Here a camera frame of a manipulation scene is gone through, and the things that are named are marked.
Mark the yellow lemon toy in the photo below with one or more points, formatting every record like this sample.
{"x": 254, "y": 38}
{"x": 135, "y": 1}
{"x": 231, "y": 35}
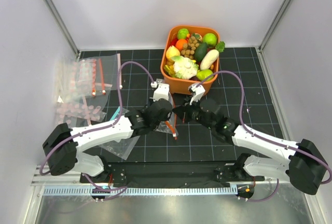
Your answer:
{"x": 171, "y": 52}

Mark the orange fruit toy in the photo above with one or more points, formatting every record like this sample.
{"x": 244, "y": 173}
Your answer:
{"x": 179, "y": 44}

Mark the orange zipper clear bag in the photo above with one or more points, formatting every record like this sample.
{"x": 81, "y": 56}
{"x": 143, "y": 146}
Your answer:
{"x": 169, "y": 126}

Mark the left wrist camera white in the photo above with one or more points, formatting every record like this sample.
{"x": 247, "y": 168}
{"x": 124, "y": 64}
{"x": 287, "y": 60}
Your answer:
{"x": 161, "y": 90}

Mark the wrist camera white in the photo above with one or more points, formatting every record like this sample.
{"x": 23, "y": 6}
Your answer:
{"x": 161, "y": 90}
{"x": 197, "y": 91}

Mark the dark green avocado toy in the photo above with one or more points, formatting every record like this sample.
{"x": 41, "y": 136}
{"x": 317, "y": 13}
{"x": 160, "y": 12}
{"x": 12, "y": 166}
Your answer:
{"x": 200, "y": 52}

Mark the green pear toy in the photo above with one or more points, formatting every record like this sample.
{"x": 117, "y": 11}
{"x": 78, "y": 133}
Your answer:
{"x": 203, "y": 74}

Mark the white cauliflower toy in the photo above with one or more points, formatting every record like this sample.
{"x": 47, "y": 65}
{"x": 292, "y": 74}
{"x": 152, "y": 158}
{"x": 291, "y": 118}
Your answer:
{"x": 184, "y": 67}

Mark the yellow banana bunch toy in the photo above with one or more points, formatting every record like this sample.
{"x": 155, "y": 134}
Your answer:
{"x": 169, "y": 69}

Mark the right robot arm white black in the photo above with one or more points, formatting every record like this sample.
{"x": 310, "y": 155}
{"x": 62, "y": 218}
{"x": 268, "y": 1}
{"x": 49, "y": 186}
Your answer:
{"x": 259, "y": 141}

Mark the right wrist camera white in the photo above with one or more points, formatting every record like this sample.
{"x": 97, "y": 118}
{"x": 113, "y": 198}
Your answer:
{"x": 197, "y": 91}

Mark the green apple toy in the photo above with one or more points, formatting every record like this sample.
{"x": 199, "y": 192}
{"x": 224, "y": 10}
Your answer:
{"x": 210, "y": 39}

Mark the blue zipper clear bag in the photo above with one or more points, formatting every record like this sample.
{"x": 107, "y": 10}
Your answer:
{"x": 122, "y": 148}

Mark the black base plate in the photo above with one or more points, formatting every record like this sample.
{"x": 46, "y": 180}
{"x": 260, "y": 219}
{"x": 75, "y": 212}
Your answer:
{"x": 172, "y": 174}

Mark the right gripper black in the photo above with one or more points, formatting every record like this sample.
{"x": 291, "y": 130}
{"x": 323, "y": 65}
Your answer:
{"x": 180, "y": 110}

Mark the grey slotted cable duct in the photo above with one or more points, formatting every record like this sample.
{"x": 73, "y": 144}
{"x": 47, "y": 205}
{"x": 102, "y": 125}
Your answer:
{"x": 92, "y": 191}

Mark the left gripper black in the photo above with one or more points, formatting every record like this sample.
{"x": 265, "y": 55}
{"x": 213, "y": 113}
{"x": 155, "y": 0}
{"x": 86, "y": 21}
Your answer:
{"x": 165, "y": 118}

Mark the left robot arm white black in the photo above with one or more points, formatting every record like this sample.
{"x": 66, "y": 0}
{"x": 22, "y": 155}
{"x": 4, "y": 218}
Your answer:
{"x": 65, "y": 147}

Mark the white radish toy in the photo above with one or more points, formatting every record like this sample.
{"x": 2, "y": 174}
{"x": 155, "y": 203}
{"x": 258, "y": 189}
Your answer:
{"x": 209, "y": 59}

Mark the red zipper clear bag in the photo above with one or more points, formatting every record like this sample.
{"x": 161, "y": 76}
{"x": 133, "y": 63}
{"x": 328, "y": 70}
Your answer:
{"x": 98, "y": 83}

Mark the brown longan bunch toy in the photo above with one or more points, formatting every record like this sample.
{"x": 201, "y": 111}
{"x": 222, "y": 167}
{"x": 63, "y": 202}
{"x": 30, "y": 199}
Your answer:
{"x": 189, "y": 48}

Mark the black grid mat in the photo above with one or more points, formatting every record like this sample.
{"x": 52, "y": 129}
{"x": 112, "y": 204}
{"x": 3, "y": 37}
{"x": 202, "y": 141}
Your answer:
{"x": 241, "y": 92}

